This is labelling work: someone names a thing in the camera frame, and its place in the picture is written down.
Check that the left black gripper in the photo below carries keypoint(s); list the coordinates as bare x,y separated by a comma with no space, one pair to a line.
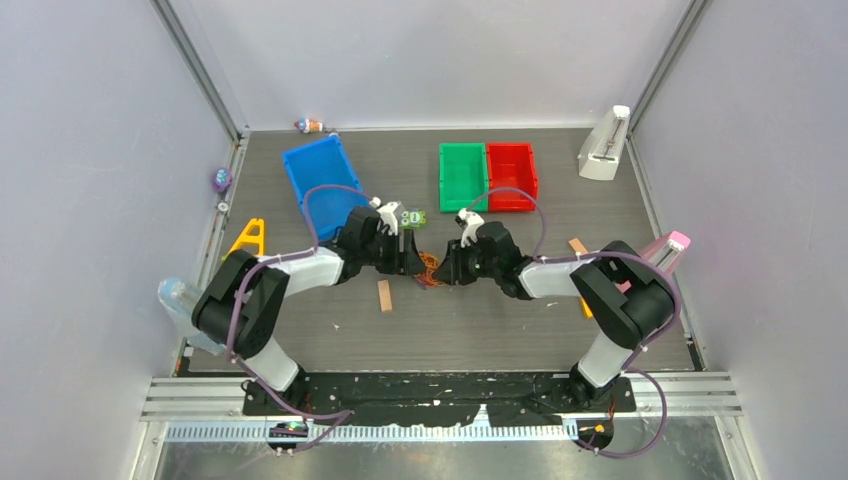
407,262

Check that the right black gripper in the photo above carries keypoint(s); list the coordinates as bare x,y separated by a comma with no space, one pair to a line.
452,270

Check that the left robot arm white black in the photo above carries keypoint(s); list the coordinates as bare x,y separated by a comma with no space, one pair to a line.
240,306

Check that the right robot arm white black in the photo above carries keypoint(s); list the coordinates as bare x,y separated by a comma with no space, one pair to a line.
631,300

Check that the small wooden block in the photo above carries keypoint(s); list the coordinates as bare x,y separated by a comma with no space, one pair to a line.
384,296

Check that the green monster toy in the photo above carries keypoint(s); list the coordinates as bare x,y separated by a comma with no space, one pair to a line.
412,219

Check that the green plastic bin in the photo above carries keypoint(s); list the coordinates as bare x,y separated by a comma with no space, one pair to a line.
463,175

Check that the red plastic bin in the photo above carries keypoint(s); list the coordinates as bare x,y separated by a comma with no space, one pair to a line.
511,165

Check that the wooden block right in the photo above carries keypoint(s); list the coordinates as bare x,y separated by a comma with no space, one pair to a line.
577,246

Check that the yellow triangle block right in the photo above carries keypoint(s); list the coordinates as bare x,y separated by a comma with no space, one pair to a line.
585,309

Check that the yellow triangle block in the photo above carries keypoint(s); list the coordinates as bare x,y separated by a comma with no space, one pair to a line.
251,236
585,309

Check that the yellow triangle block left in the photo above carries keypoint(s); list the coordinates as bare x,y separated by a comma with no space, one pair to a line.
251,236

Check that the small figurine toy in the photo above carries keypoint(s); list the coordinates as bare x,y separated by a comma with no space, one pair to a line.
308,126

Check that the white metronome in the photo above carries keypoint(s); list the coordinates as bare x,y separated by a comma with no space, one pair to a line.
600,154

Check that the purple round toy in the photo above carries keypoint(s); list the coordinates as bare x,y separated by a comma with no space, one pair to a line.
222,180

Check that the pink metronome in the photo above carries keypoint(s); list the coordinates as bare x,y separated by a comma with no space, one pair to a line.
667,251

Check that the clear plastic container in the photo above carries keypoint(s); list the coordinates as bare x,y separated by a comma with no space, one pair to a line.
179,299

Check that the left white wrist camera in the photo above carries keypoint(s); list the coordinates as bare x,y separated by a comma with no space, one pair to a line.
390,213

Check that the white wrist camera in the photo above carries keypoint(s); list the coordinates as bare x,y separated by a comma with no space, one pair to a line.
470,222
390,213

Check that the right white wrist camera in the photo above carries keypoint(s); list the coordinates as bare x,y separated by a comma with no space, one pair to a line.
470,222

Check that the aluminium rail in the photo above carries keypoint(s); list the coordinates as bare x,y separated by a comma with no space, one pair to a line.
210,410

